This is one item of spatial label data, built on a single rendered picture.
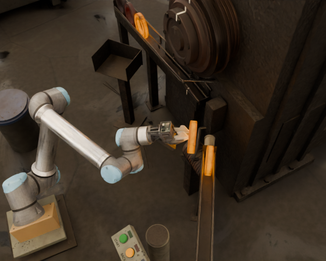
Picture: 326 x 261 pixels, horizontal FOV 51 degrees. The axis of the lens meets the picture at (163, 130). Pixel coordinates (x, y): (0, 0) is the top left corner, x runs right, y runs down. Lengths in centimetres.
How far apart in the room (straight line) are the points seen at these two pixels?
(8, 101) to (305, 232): 220
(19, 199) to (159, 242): 89
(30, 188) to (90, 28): 206
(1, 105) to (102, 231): 111
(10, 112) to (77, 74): 93
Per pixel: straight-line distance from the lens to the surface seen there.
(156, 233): 179
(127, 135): 162
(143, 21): 249
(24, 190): 219
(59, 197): 254
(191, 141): 152
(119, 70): 236
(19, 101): 259
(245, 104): 180
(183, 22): 164
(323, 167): 279
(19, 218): 223
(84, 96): 307
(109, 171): 156
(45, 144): 208
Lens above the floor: 221
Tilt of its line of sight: 54 degrees down
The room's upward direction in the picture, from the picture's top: 2 degrees counter-clockwise
